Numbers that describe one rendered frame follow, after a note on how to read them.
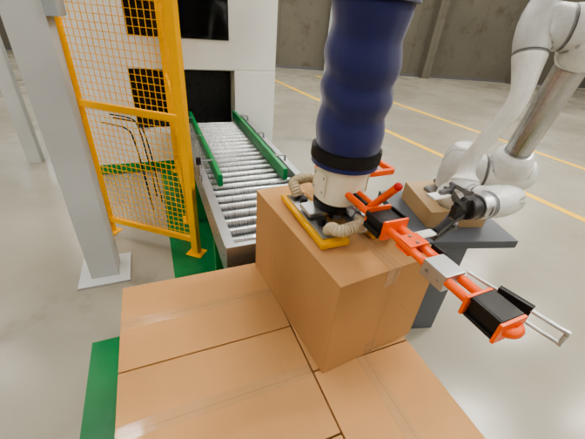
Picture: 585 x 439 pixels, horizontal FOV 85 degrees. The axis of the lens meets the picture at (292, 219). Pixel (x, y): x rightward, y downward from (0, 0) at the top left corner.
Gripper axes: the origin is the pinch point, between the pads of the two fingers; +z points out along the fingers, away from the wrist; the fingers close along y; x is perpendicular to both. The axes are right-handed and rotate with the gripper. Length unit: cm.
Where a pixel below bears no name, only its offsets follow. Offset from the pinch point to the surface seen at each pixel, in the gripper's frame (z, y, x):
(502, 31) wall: -1155, -51, 867
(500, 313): 15.6, -2.7, -35.7
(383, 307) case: 10.8, 30.0, -4.9
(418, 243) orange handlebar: 14.2, -1.8, -11.8
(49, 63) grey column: 107, -21, 132
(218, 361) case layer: 62, 53, 10
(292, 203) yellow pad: 27.3, 10.3, 34.7
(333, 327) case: 30.2, 29.5, -6.2
